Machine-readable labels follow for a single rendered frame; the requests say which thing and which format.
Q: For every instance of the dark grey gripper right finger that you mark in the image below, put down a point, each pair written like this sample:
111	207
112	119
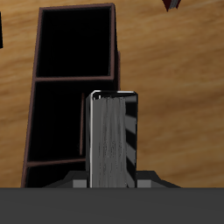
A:
145	180

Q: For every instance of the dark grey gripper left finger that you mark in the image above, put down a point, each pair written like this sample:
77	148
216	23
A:
76	180

